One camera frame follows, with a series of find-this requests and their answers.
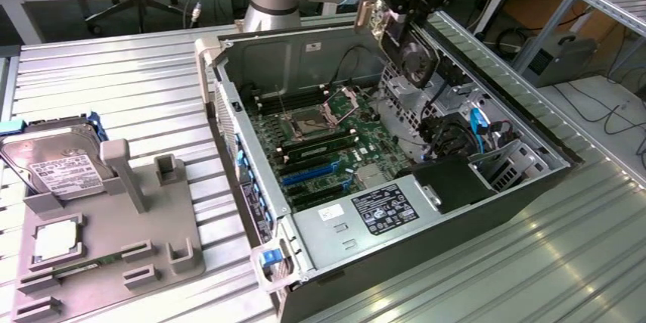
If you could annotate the black graphics card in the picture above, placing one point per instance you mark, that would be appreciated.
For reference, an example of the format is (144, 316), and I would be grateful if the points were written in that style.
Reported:
(417, 58)

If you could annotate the silver drive cage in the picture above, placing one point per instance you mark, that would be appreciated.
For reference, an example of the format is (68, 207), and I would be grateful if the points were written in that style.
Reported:
(404, 100)

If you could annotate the metal socket cover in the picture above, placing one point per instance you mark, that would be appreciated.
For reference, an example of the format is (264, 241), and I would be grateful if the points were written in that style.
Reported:
(346, 101)

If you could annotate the black RAM slot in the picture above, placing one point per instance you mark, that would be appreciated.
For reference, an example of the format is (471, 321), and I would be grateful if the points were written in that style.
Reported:
(290, 97)
(296, 103)

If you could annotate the CPU socket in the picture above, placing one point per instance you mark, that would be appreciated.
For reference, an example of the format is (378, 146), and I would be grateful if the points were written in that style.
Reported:
(310, 124)

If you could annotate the green motherboard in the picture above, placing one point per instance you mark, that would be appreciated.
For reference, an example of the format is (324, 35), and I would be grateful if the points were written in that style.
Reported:
(374, 137)

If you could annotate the black installed RAM stick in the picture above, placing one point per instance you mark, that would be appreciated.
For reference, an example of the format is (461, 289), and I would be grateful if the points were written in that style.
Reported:
(318, 149)

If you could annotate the black office chair base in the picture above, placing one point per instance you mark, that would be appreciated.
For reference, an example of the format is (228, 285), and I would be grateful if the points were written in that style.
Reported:
(142, 5)

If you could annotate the silver chipset heatsink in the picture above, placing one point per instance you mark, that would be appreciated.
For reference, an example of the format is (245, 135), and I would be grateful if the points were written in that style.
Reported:
(374, 178)

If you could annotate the blue expansion slot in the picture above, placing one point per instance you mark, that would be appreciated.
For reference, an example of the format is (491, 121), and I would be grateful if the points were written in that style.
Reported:
(308, 176)

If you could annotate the black plastic shroud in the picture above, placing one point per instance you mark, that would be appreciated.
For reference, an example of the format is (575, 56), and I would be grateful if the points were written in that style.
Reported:
(449, 183)

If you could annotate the black expansion slot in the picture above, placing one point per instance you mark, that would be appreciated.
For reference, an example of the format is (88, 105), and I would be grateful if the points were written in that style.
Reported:
(316, 196)

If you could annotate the silver power supply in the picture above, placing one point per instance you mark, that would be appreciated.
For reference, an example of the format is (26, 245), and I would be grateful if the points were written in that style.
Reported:
(333, 240)

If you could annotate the open black PC case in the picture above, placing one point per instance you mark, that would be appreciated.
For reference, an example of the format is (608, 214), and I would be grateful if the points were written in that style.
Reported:
(455, 255)

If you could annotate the blue release latch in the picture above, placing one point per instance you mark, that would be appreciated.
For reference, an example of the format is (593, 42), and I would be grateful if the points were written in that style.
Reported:
(270, 256)

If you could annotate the hard disk with blue carrier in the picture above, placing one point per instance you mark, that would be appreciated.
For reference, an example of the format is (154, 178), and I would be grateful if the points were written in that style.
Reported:
(55, 160)

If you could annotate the grey parts rack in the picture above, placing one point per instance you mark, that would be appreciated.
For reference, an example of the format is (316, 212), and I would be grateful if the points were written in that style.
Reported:
(101, 247)

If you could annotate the silver CPU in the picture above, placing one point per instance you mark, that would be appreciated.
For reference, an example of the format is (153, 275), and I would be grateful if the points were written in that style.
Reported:
(58, 241)

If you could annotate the green RAM stick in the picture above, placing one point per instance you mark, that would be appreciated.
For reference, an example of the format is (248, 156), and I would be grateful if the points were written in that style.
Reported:
(86, 265)

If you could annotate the aluminium frame table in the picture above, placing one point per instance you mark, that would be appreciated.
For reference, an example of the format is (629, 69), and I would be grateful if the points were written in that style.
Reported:
(605, 1)

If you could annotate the silver disk bay bracket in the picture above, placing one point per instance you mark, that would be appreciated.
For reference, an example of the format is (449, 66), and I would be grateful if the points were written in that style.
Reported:
(505, 171)

